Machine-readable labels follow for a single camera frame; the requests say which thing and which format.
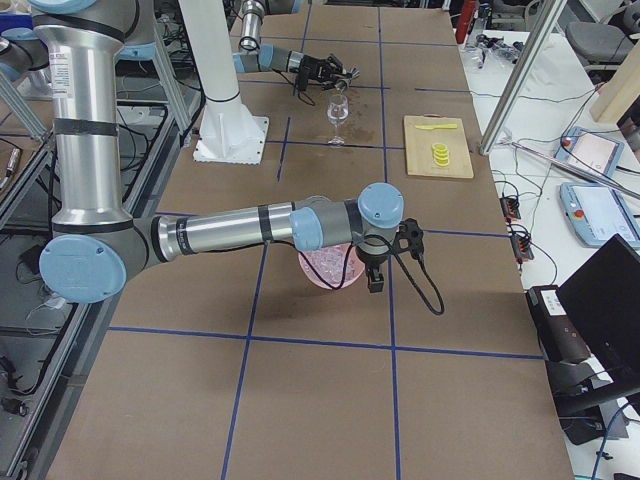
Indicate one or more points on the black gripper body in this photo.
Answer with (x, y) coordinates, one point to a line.
(316, 65)
(372, 261)

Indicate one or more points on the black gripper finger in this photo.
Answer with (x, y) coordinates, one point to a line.
(337, 67)
(375, 280)
(337, 84)

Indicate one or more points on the steel double jigger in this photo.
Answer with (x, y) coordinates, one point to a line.
(352, 77)

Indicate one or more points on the clear wine glass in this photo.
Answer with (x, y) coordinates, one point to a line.
(337, 113)

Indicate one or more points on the pile of clear ice cubes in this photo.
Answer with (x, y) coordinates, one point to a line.
(330, 262)

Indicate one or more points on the pink bowl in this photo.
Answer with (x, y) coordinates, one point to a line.
(325, 280)

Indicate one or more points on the bamboo cutting board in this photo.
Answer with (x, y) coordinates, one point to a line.
(419, 152)

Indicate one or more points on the yellow plastic knife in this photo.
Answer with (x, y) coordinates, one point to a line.
(432, 127)

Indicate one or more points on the metal rod with green tip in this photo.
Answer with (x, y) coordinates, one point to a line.
(574, 170)

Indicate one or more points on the blue teach pendant near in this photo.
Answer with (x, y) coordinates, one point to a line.
(598, 213)

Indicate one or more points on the blue teach pendant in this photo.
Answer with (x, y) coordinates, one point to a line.
(593, 152)
(598, 213)

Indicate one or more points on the blue teach pendant far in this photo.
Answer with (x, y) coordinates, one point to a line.
(593, 152)

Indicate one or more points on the grey office chair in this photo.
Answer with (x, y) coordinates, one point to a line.
(603, 46)

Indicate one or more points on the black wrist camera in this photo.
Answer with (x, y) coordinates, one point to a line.
(409, 238)

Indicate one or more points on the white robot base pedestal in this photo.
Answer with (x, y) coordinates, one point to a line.
(228, 132)

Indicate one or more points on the aluminium frame post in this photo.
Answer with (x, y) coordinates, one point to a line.
(550, 12)

